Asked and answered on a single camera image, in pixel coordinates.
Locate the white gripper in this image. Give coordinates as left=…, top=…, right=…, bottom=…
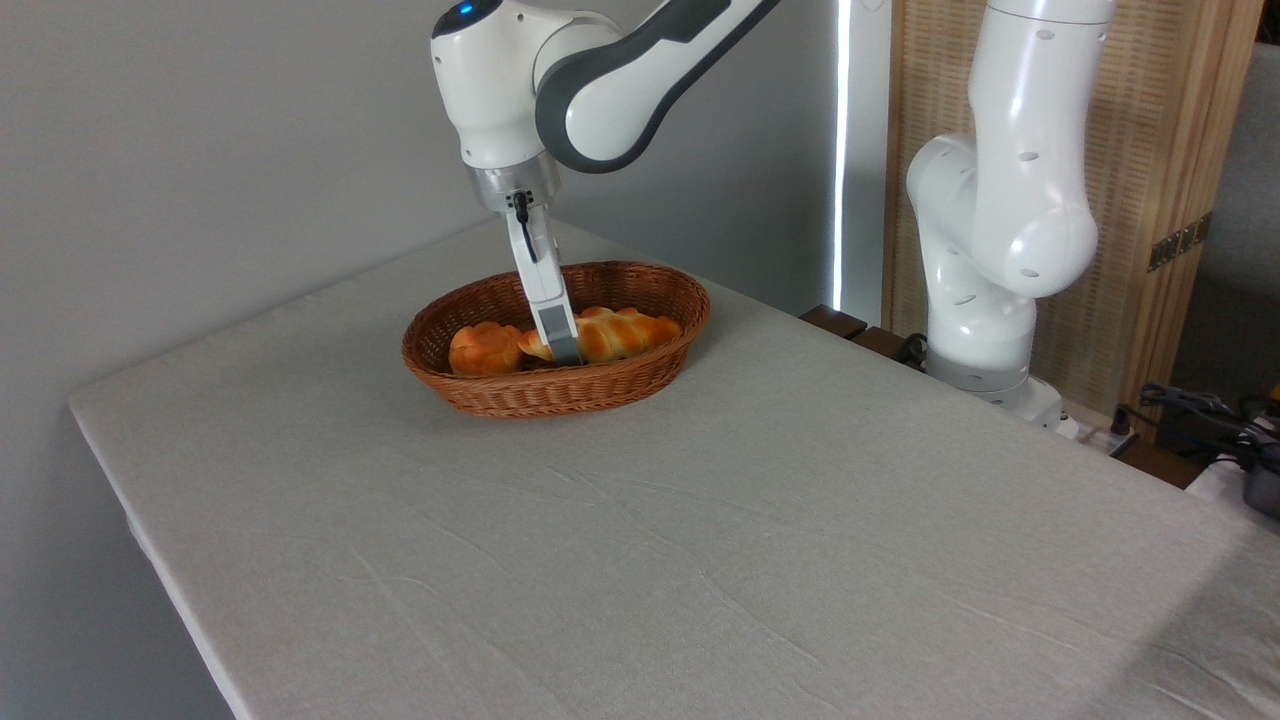
left=504, top=194, right=585, bottom=368

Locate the long twisted bread roll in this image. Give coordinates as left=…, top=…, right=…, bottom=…
left=517, top=306, right=684, bottom=365

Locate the round golden bread bun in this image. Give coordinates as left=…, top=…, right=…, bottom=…
left=448, top=321, right=528, bottom=378

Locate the brown oval wicker basket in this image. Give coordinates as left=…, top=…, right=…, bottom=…
left=402, top=261, right=712, bottom=419

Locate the light grey tablecloth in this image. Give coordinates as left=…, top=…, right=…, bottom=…
left=68, top=220, right=1280, bottom=720

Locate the dark brown wooden block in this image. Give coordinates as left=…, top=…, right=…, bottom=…
left=800, top=304, right=869, bottom=341
left=850, top=325, right=926, bottom=371

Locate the white power strip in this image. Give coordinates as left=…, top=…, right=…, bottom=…
left=1040, top=398, right=1141, bottom=453

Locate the dark metal screen hinge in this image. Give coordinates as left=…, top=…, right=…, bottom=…
left=1147, top=211, right=1215, bottom=273

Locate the dark grey device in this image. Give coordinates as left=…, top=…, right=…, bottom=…
left=1240, top=448, right=1280, bottom=521

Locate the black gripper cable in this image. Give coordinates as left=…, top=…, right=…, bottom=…
left=508, top=189, right=541, bottom=264

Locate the black cable bundle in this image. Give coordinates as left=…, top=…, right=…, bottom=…
left=1113, top=383, right=1280, bottom=471

